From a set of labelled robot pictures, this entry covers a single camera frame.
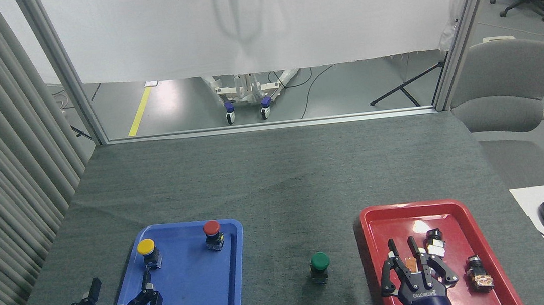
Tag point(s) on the green push button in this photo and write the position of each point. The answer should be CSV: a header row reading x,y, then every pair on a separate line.
x,y
319,260

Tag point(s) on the yellow push button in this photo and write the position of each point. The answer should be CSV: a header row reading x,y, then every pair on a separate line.
x,y
146,246

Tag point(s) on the red push button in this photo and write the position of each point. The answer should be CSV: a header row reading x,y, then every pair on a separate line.
x,y
211,227

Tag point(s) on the red plastic tray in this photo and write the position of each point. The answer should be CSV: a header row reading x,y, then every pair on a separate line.
x,y
406,224

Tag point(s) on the blue plastic tray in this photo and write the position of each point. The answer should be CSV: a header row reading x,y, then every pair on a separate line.
x,y
200,291

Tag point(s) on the black tripod legs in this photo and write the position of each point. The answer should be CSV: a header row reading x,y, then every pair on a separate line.
x,y
402,89

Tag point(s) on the grey office chair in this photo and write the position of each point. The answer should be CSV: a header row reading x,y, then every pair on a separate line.
x,y
506,72

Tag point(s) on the white stand on wheels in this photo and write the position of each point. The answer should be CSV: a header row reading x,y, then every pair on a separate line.
x,y
243,95

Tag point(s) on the white hanging curtain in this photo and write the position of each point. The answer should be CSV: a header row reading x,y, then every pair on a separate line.
x,y
163,32

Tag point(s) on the black and white switch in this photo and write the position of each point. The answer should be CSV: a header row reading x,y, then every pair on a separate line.
x,y
436,244

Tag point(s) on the black switch with brown base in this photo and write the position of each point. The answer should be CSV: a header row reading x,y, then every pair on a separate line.
x,y
481,277

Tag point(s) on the silver frame rail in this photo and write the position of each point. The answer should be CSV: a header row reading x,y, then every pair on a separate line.
x,y
269,125

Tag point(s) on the silver frame post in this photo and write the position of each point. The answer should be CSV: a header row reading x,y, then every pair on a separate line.
x,y
466,26
61,68

